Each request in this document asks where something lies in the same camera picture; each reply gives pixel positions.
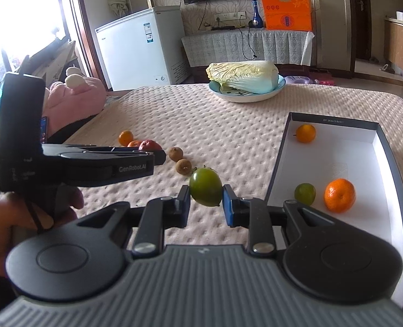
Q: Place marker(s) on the black power strip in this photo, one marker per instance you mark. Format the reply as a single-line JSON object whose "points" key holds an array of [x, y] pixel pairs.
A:
{"points": [[222, 27]]}

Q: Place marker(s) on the person's left hand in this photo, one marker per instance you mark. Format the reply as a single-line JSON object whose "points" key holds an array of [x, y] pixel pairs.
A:
{"points": [[0, 218]]}

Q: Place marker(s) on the red plastic toy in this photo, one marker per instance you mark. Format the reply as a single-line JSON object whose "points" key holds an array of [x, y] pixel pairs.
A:
{"points": [[320, 76]]}

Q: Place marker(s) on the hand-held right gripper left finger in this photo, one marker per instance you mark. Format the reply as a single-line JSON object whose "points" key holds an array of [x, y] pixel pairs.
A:
{"points": [[187, 211]]}

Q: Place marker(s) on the white chest freezer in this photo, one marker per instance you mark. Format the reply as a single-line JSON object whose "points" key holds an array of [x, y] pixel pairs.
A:
{"points": [[130, 51]]}

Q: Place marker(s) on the dark wooden door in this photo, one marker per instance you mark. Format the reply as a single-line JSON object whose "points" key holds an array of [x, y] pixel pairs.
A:
{"points": [[361, 24]]}

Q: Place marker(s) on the brown window frame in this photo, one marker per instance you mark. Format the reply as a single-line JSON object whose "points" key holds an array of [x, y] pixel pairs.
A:
{"points": [[77, 24]]}

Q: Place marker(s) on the white container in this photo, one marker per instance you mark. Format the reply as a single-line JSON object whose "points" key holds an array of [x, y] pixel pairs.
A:
{"points": [[401, 15]]}

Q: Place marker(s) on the white lace cabinet cloth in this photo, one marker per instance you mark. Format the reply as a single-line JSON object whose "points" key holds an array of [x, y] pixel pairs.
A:
{"points": [[280, 46]]}

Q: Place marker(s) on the grey slipper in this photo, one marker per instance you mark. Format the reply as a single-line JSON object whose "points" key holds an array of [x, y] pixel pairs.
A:
{"points": [[374, 60], [389, 68]]}

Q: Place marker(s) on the cardboard boxes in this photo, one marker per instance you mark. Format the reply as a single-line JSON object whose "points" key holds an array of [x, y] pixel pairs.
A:
{"points": [[58, 61]]}

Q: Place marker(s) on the brown longan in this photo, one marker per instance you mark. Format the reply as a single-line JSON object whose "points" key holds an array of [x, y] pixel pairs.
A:
{"points": [[176, 153], [183, 166]]}

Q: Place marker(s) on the napa cabbage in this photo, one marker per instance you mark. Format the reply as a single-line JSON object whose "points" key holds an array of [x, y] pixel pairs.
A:
{"points": [[242, 75]]}

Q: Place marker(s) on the pink plush toy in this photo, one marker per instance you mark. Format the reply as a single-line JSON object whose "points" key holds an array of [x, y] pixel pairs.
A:
{"points": [[82, 98]]}

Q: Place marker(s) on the white and blue plate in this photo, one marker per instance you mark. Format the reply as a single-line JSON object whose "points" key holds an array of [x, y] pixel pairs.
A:
{"points": [[249, 97]]}

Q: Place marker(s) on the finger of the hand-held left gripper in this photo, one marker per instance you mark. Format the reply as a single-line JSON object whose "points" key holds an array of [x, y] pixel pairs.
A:
{"points": [[159, 158]]}

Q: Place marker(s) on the large orange mandarin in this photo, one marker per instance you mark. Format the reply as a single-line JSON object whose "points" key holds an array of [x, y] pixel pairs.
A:
{"points": [[340, 195]]}

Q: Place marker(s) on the dark grey cardboard box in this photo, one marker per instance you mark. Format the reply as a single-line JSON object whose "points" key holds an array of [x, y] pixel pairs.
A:
{"points": [[341, 156]]}

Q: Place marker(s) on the small orange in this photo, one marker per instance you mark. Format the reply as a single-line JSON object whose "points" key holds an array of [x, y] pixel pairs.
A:
{"points": [[305, 133], [125, 138]]}

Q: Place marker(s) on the green lime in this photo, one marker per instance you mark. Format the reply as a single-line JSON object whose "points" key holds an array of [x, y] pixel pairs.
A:
{"points": [[304, 193]]}

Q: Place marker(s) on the purple plastic toy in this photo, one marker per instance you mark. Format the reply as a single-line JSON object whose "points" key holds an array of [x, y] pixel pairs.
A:
{"points": [[298, 80]]}

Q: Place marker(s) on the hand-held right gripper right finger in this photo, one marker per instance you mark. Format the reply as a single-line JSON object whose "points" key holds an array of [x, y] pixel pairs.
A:
{"points": [[227, 207]]}

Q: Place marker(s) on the white wall socket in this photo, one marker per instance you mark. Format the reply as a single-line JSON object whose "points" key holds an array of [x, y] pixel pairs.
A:
{"points": [[220, 17], [240, 15]]}

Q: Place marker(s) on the green tomato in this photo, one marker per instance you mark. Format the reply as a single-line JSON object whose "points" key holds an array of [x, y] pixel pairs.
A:
{"points": [[205, 185]]}

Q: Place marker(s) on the orange gift box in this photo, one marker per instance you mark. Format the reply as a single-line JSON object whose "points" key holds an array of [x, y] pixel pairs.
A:
{"points": [[286, 10]]}

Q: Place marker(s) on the wooden kitchen cabinet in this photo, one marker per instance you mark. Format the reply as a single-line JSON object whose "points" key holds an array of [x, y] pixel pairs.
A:
{"points": [[395, 44]]}

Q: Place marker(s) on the blue glass bottle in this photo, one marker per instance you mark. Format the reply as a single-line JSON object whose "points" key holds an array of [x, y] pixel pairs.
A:
{"points": [[256, 22]]}

